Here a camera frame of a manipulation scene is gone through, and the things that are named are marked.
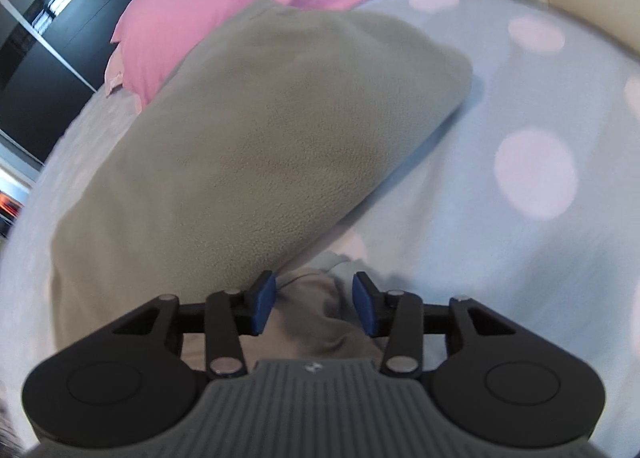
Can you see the dark sliding wardrobe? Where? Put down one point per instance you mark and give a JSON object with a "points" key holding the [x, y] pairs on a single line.
{"points": [[50, 63]]}

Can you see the pink dotted bed sheet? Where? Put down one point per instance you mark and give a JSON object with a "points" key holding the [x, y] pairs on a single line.
{"points": [[500, 248]]}

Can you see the tan long-sleeve shirt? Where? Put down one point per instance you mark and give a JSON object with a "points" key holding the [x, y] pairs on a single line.
{"points": [[310, 318]]}

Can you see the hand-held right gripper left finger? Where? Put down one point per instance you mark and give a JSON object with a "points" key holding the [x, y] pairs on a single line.
{"points": [[264, 303]]}

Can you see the pink pillow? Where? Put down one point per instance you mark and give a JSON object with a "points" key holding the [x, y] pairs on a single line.
{"points": [[200, 3]]}

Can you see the olive fleece blanket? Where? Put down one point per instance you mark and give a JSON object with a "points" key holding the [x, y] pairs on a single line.
{"points": [[275, 138]]}

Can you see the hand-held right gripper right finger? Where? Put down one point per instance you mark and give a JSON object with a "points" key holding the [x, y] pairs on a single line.
{"points": [[362, 305]]}

